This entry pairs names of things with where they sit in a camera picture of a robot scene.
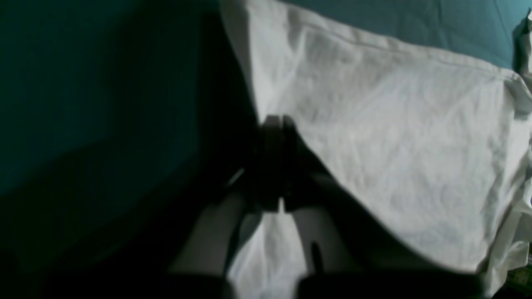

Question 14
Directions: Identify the white T-shirt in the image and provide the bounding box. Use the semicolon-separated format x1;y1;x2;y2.
221;0;531;297

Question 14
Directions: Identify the teal table cloth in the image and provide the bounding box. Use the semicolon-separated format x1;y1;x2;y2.
0;0;532;299

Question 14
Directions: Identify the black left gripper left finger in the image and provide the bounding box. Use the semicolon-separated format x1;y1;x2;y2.
162;115;283;299

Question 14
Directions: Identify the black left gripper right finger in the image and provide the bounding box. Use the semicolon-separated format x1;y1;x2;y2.
282;116;483;299

